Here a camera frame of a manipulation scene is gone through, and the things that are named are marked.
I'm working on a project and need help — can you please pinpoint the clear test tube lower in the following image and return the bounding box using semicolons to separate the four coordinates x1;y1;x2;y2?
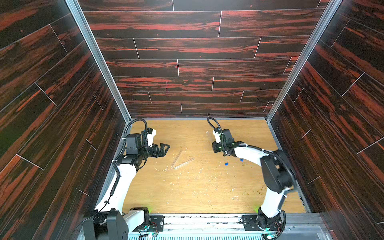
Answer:
174;158;195;170

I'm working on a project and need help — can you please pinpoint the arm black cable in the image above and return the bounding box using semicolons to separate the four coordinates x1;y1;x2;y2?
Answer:
89;118;149;217
206;116;299;240

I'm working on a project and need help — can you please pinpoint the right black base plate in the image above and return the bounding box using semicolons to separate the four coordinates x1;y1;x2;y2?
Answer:
240;215;270;231

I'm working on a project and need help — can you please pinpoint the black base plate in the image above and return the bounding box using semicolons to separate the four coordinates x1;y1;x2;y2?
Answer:
133;215;165;233
240;215;270;231

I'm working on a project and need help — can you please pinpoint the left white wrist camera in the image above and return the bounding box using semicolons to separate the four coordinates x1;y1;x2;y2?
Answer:
147;128;156;147

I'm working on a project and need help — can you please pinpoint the aluminium front rail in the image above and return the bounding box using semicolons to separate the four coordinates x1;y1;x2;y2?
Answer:
77;213;331;240

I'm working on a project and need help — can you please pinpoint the clear test tube middle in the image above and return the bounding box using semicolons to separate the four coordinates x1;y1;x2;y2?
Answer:
171;149;183;169

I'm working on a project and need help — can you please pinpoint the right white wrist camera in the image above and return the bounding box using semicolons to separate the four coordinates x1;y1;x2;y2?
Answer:
213;130;221;144

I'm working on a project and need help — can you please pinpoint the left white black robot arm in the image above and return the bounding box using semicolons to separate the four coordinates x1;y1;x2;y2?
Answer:
82;128;170;240

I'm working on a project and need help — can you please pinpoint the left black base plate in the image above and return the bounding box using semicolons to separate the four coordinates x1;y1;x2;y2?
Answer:
133;215;165;233

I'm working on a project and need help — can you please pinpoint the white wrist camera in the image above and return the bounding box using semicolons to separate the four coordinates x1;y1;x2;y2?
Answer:
147;128;156;147
213;130;221;144

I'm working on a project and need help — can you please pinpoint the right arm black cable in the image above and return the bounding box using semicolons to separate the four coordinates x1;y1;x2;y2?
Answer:
206;116;299;240

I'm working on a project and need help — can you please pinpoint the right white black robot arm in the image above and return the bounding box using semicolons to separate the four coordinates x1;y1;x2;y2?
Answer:
213;129;297;233

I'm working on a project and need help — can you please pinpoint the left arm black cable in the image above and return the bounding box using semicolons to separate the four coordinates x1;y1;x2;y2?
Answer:
89;118;149;217

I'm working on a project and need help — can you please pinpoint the clear test tube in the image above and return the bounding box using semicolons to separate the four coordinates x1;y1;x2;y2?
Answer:
174;158;195;170
171;149;183;169

